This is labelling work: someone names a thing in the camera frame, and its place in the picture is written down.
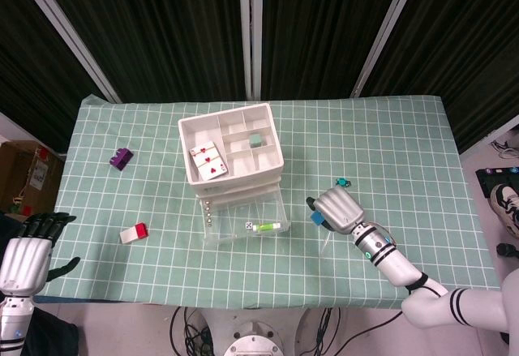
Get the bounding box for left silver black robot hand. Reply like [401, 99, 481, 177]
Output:
[0, 212, 81, 295]

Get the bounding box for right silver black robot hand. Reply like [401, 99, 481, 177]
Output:
[306, 187, 365, 236]

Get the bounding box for clear drawer with dice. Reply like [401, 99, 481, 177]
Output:
[197, 191, 291, 250]

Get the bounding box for grey round robot base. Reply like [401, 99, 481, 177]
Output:
[222, 321, 285, 356]

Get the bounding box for white plastic drawer cabinet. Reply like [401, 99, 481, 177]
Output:
[178, 102, 285, 205]

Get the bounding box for green white grid tablecloth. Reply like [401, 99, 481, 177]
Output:
[34, 94, 500, 311]

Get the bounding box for brown cardboard box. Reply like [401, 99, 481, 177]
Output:
[0, 140, 64, 211]

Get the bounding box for red and white block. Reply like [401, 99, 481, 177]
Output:
[119, 222, 150, 246]

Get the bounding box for playing cards stack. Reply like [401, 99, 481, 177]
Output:
[189, 140, 229, 182]

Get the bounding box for purple building block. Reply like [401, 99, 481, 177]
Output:
[108, 148, 135, 172]

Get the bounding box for white black sneaker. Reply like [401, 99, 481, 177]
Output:
[490, 183, 519, 238]

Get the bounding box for black cable bundle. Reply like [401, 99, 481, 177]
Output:
[169, 307, 214, 356]
[314, 307, 341, 356]

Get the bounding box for white frame post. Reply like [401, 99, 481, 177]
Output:
[350, 0, 433, 97]
[238, 0, 264, 100]
[10, 0, 122, 104]

